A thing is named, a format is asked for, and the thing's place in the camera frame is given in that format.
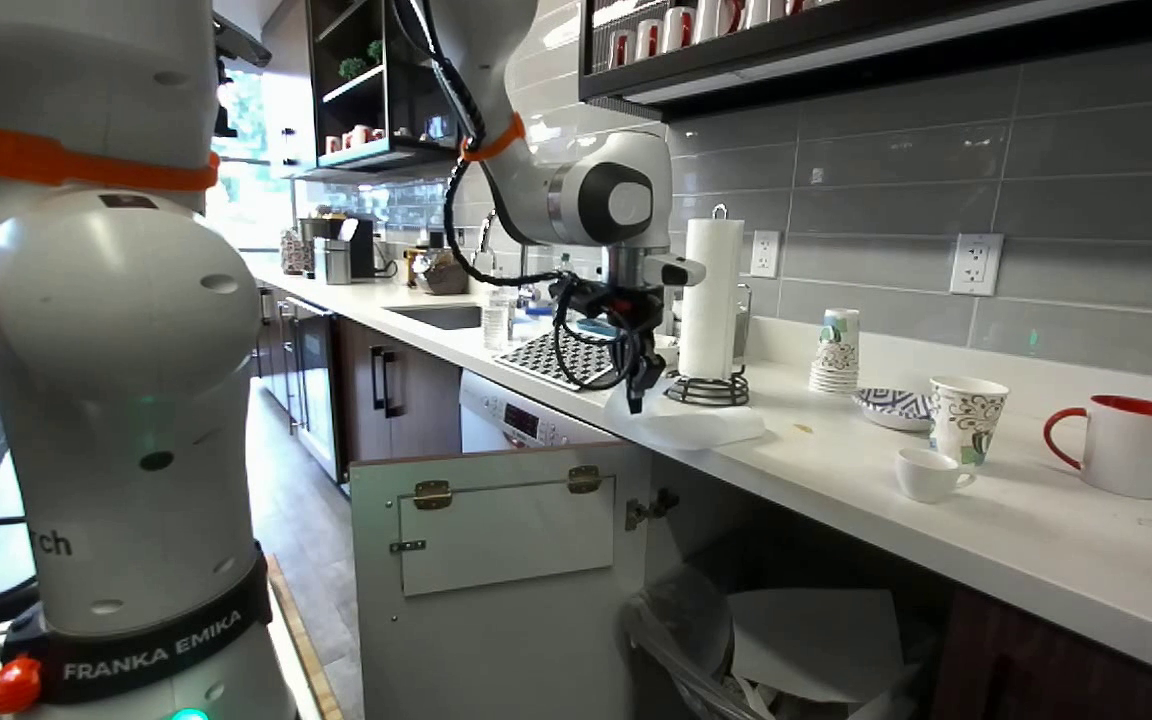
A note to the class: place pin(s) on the small white cup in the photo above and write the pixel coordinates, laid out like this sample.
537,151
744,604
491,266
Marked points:
929,474

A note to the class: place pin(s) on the open cabinet door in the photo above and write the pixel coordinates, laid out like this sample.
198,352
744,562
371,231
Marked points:
509,584

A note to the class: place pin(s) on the paper towel roll on stand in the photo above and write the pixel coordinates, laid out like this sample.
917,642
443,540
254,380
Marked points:
708,389

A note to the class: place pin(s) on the tall patterned paper cup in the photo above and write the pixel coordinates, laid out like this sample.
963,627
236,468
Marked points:
837,352

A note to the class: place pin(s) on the brass door hinge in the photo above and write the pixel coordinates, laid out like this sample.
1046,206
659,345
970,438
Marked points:
434,493

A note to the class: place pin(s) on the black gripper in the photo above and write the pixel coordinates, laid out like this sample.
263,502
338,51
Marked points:
617,310

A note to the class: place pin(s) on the black white checkered mat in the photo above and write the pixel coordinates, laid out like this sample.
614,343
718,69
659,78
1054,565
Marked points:
537,359

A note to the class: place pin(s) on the white paper towel roll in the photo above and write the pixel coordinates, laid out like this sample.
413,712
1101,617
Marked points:
715,303

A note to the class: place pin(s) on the white mug with red inside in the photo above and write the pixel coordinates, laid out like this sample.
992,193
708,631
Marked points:
1122,447

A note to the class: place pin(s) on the white wall outlet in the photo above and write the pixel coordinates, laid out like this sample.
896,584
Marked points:
766,254
973,260

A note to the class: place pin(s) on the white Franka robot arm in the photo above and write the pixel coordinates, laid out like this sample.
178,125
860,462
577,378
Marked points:
108,372

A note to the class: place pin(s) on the grey trash bin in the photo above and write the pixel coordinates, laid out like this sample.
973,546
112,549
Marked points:
761,655

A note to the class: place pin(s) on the dark kettle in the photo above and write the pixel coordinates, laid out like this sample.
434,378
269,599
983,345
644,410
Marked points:
437,266

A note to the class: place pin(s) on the coffee machine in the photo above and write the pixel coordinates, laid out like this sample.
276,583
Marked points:
338,245

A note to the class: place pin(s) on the stainless dishwasher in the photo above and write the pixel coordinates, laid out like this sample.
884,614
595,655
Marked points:
522,421

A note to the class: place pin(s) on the black open shelving unit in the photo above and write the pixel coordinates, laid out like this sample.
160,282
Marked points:
381,80

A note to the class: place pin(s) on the white mug red print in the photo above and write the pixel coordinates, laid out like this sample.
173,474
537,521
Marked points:
677,27
644,38
617,46

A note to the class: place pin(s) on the floral patterned mug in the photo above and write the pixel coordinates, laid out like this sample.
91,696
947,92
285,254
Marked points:
966,421

